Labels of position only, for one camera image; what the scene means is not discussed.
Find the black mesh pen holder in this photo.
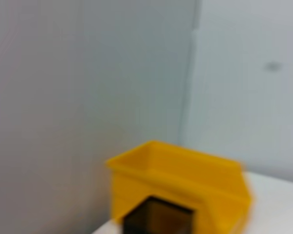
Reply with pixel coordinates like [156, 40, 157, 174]
[122, 195, 195, 234]

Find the yellow plastic bin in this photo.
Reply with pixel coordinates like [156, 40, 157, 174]
[105, 140, 258, 232]

